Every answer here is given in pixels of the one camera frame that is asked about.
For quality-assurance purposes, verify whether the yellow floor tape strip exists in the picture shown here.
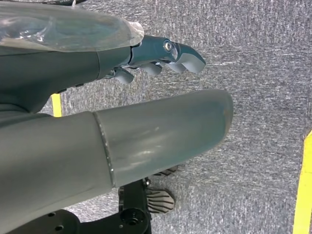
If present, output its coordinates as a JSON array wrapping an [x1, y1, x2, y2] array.
[[51, 93, 63, 118]]

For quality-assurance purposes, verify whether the yellow floor tape outline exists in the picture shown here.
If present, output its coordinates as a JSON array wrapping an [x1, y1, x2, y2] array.
[[292, 130, 312, 234]]

